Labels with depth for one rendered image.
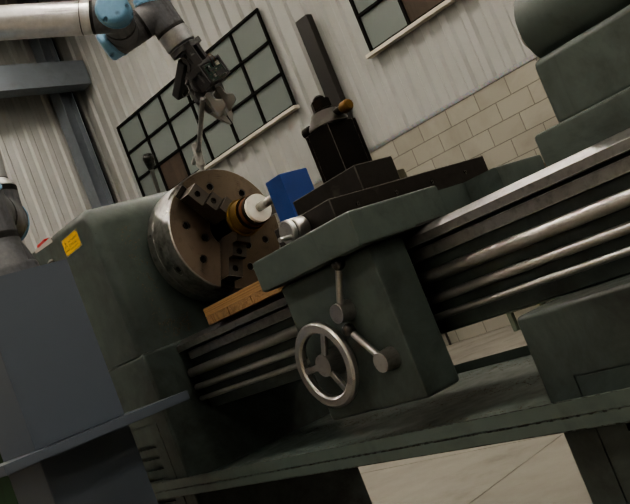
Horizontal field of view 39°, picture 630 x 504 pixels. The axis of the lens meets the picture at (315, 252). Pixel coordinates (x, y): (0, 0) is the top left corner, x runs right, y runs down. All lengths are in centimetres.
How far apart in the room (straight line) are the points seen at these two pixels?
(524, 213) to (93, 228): 121
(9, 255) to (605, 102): 121
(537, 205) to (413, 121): 872
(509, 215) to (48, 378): 98
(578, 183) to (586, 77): 16
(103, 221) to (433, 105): 779
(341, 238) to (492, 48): 806
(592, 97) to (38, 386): 116
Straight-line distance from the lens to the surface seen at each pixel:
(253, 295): 187
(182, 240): 213
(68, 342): 189
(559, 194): 132
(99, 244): 223
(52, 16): 206
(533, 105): 915
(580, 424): 123
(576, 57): 137
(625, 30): 133
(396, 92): 1015
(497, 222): 139
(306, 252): 150
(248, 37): 1166
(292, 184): 194
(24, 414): 183
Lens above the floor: 78
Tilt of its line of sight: 4 degrees up
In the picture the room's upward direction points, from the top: 22 degrees counter-clockwise
